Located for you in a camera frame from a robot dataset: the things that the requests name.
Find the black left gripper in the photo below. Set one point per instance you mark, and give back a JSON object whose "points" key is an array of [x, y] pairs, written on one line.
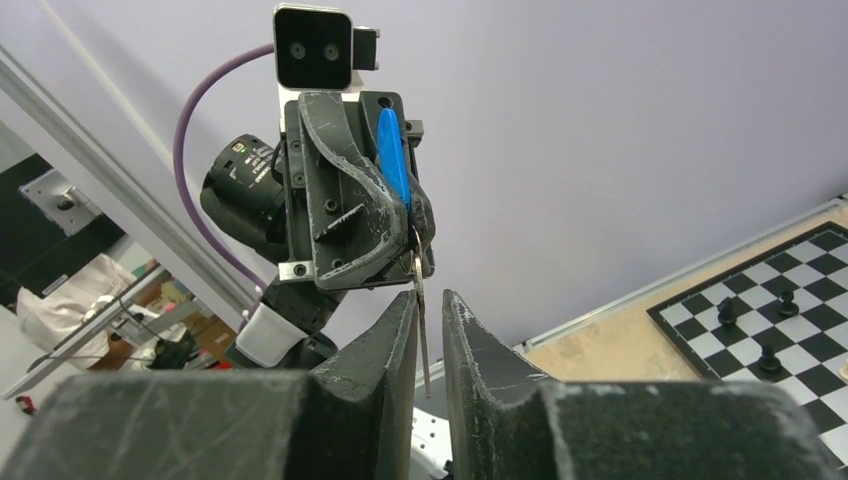
{"points": [[358, 192]]}

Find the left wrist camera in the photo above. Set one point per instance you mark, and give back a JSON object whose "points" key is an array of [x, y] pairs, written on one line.
{"points": [[320, 48]]}

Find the blue key tag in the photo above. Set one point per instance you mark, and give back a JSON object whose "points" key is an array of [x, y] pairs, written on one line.
{"points": [[391, 154]]}

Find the black and white chessboard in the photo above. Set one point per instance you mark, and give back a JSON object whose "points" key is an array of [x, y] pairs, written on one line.
{"points": [[812, 346]]}

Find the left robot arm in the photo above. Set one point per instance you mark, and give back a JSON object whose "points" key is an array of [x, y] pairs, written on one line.
{"points": [[334, 205]]}

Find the silver key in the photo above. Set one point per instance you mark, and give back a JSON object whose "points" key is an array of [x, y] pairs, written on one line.
{"points": [[418, 281]]}

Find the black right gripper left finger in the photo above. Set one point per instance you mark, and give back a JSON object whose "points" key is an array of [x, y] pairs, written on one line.
{"points": [[348, 418]]}

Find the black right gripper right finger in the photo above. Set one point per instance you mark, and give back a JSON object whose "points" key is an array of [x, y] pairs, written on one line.
{"points": [[510, 420]]}

